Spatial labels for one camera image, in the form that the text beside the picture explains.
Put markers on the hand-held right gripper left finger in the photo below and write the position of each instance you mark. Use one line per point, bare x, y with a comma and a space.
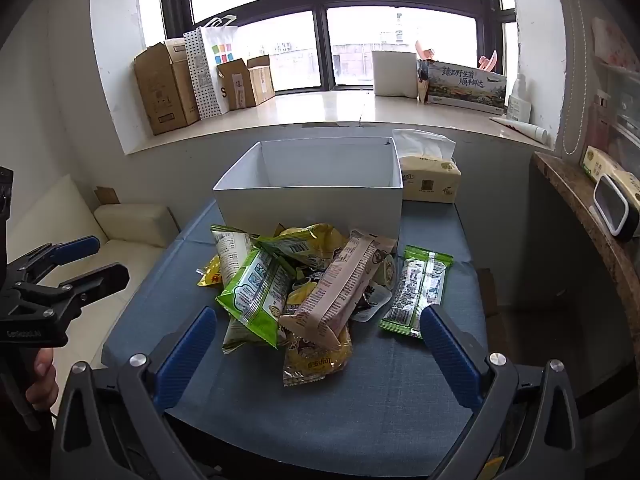
185, 350

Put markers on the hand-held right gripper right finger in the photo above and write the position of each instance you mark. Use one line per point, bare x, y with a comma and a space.
450, 355

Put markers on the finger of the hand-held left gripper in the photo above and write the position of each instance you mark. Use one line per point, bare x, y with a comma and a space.
95, 280
75, 250

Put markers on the silver green snack packet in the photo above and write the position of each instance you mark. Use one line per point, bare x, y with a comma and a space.
237, 338

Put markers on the bright green snack packet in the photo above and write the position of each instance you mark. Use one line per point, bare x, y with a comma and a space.
252, 295

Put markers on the dark snack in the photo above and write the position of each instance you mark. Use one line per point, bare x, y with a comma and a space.
370, 306

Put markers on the long pink snack packet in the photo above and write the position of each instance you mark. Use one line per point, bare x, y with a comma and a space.
340, 285

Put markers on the yellow cracker packet cow print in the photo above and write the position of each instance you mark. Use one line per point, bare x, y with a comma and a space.
315, 362

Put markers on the green yellow pea packet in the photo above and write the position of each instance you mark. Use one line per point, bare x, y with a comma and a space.
315, 242

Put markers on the white cardboard box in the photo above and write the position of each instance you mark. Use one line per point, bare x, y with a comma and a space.
310, 210

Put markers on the person's left hand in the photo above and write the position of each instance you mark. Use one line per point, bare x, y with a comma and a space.
42, 375

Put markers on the small cardboard piece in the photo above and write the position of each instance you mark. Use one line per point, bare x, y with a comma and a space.
106, 195

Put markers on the cream sofa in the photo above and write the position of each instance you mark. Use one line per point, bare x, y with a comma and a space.
135, 222

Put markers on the blue tablecloth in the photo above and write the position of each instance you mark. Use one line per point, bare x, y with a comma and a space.
390, 400

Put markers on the yellow tissue pack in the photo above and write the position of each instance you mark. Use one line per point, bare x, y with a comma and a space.
430, 185

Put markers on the tall brown cardboard box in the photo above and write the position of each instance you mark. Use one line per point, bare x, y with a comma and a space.
165, 90

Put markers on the brown stone shelf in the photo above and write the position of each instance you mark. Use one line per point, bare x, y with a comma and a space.
575, 195

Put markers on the white black framed device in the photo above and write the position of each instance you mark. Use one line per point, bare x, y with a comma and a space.
612, 205

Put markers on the white tube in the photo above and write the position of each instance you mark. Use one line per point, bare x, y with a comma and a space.
525, 130

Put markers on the open brown cardboard box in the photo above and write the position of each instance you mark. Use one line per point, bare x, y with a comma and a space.
250, 85

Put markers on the pale yellow tissue box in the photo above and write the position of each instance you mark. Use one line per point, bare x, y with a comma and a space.
595, 160

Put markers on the white plastic bottle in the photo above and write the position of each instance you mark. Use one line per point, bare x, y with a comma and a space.
520, 105

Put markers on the landscape printed gift box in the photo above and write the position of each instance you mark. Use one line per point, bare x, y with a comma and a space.
465, 85

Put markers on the plain white box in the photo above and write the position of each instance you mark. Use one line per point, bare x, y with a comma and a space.
395, 75

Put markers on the pink plastic item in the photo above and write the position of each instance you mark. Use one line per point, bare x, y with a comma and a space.
487, 62
425, 51

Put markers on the clear plastic storage box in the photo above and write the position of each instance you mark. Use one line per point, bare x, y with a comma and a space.
620, 110

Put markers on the black framed window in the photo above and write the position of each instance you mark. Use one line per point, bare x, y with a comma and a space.
322, 35

